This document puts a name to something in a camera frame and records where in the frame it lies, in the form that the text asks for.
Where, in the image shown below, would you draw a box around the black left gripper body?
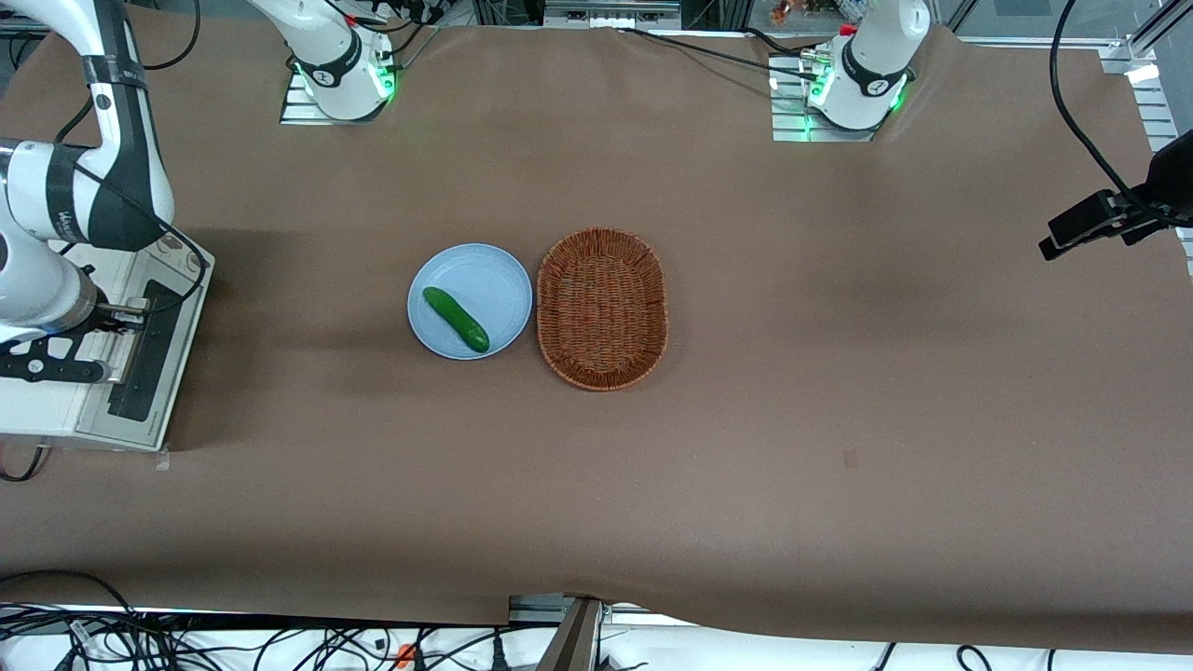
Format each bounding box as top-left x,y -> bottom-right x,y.
1114,129 -> 1193,248

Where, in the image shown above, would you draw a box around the oven door with metal handle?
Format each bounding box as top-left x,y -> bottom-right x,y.
76,268 -> 208,453

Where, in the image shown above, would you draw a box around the white toaster oven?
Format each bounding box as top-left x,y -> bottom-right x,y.
0,228 -> 217,455

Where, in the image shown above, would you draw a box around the brown table cover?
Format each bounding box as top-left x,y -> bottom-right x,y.
0,22 -> 1193,654

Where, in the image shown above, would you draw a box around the green cucumber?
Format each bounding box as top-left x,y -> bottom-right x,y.
422,286 -> 491,354

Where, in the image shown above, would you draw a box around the light blue plate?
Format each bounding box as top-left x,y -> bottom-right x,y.
407,243 -> 534,361

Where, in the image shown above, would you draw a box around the brown wicker basket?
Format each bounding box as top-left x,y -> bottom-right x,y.
536,227 -> 670,392

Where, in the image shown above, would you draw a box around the aluminium side frame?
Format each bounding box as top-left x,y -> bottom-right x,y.
1098,0 -> 1193,281

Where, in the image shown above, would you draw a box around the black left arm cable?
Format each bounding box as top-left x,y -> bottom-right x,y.
1049,0 -> 1177,223

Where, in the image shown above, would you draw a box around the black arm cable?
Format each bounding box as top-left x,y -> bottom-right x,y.
1049,0 -> 1177,223
51,89 -> 210,318

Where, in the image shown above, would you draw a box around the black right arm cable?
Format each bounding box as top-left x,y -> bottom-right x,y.
51,89 -> 210,318

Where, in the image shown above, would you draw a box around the black oven power cable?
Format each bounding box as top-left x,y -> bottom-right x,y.
0,445 -> 51,484

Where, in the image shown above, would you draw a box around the black floor cable arc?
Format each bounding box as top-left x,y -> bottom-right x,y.
0,569 -> 139,618

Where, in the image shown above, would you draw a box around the black hanging cable loop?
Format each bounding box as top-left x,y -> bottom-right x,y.
138,0 -> 202,72

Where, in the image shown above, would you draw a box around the tangled black floor cables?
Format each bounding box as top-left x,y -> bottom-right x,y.
0,604 -> 560,671

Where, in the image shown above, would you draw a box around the short black base cable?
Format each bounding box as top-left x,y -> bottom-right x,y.
742,26 -> 814,59

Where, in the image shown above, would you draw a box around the long black base cable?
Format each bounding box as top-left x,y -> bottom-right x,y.
615,26 -> 821,81

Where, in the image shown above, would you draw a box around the aluminium frame profile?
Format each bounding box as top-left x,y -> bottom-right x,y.
508,593 -> 695,627

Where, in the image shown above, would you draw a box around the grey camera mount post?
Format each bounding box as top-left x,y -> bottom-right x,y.
535,597 -> 609,671

